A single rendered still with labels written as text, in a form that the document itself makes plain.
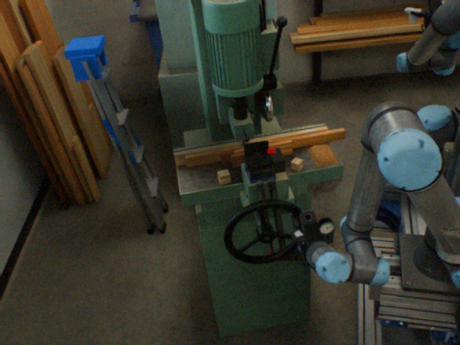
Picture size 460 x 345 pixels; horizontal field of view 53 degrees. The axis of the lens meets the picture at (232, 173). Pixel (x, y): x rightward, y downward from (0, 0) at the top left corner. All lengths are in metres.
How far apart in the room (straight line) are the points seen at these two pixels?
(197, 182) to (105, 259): 1.23
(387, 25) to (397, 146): 2.79
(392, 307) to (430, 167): 0.71
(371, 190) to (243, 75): 0.57
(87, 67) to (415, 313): 1.69
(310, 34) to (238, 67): 2.12
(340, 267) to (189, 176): 0.74
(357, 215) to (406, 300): 0.40
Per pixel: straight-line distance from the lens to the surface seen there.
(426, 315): 1.65
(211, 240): 1.82
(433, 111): 1.81
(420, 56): 1.86
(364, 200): 1.26
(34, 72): 2.79
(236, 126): 1.66
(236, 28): 1.47
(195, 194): 1.66
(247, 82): 1.55
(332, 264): 1.21
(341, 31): 3.65
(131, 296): 2.57
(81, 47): 2.31
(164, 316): 2.45
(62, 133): 2.94
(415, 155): 0.99
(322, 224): 1.81
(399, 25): 3.77
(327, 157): 1.74
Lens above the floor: 1.94
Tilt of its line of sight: 37 degrees down
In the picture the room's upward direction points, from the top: 7 degrees counter-clockwise
